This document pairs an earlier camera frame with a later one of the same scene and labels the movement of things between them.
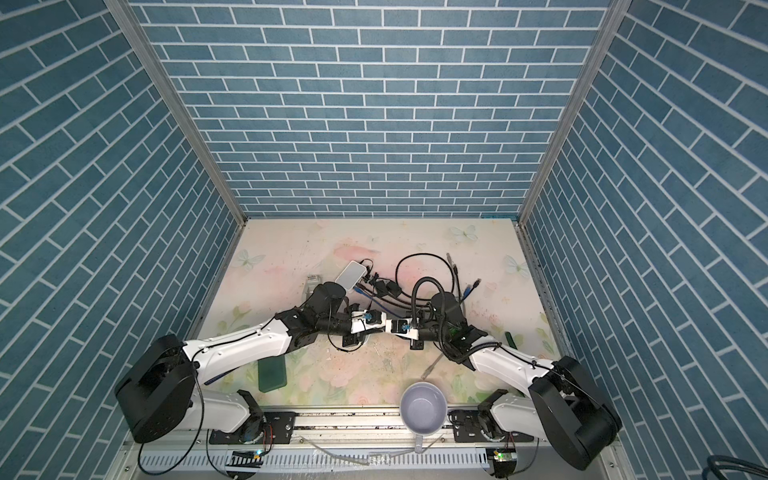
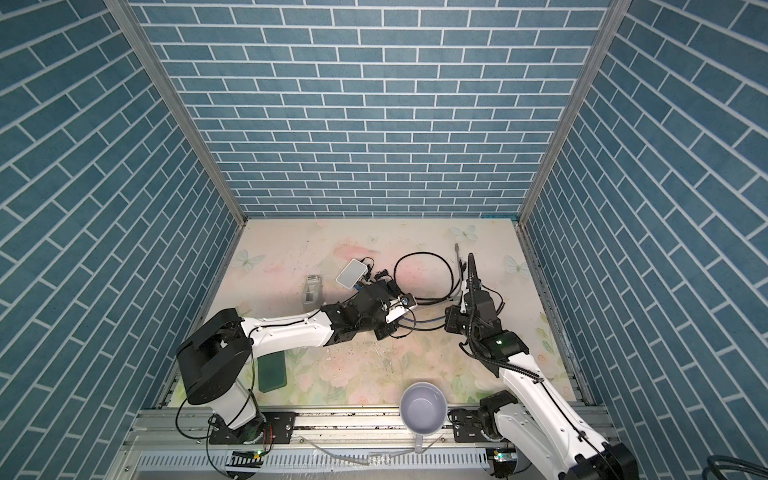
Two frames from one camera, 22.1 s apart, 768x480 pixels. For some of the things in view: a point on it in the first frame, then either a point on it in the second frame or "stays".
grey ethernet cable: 462,306 -> 456,247
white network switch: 351,275 stays
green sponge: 272,373 stays
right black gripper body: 432,332 -> 459,322
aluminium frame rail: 350,446 stays
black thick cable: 433,255 stays
